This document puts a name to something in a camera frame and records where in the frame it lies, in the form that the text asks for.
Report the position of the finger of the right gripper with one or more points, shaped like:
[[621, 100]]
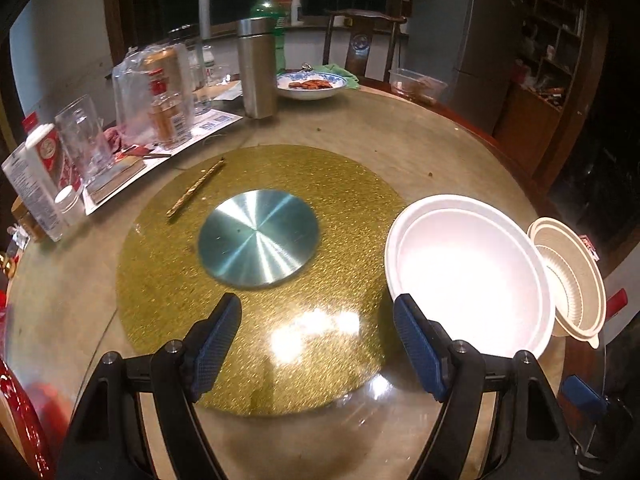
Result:
[[583, 397]]

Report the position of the brown lidded jar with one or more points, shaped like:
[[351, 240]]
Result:
[[25, 219]]

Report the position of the silver turntable hub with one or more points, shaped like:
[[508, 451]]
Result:
[[258, 238]]

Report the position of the wooden chair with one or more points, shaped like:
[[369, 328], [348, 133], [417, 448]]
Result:
[[361, 39]]

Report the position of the glass pitcher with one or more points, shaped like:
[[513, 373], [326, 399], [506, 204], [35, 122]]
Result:
[[83, 138]]

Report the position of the clear plastic container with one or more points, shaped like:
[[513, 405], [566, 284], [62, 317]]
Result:
[[416, 87]]

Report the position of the white tube bottle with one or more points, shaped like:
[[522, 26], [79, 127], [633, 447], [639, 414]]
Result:
[[29, 181]]

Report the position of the grey refrigerator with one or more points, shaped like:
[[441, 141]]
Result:
[[470, 45]]

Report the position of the steel thermos flask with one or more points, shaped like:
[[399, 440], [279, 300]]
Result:
[[257, 63]]

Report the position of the gold stick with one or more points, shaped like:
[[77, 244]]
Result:
[[193, 188]]

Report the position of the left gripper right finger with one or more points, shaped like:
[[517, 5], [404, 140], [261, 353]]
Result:
[[528, 436]]

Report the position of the gold glitter turntable mat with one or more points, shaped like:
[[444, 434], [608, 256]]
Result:
[[302, 343]]

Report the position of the liquor bottle in clear box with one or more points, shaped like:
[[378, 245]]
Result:
[[153, 92]]

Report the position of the small white pill bottle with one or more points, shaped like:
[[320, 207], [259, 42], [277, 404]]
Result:
[[70, 205]]

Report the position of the white paper sheet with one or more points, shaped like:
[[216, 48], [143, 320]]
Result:
[[211, 125]]

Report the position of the green soda bottle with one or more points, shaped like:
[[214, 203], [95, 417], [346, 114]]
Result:
[[270, 9]]

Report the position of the old book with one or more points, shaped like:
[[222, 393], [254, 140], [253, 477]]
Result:
[[123, 169]]

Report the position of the red white liquor box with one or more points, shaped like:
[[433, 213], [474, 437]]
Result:
[[46, 151]]

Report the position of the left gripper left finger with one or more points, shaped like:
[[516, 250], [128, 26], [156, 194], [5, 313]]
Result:
[[106, 438]]

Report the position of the blue white food dish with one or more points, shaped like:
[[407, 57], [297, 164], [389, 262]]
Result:
[[306, 85]]

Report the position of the red wedding plate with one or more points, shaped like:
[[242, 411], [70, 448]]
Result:
[[20, 422]]

